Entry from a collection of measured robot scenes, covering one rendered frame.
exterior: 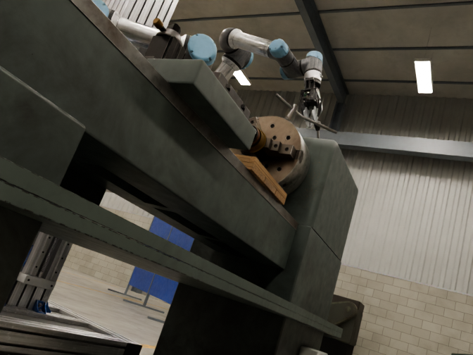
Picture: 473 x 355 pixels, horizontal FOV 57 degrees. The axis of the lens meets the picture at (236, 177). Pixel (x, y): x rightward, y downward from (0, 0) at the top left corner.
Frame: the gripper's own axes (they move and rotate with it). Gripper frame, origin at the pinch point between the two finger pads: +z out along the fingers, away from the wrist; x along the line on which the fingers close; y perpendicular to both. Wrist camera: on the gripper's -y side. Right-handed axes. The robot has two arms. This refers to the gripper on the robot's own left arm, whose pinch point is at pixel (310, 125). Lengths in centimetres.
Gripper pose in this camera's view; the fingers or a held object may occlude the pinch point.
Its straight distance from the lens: 188.7
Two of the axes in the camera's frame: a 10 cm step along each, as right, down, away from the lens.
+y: -4.0, -3.9, -8.3
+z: -1.3, 9.2, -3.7
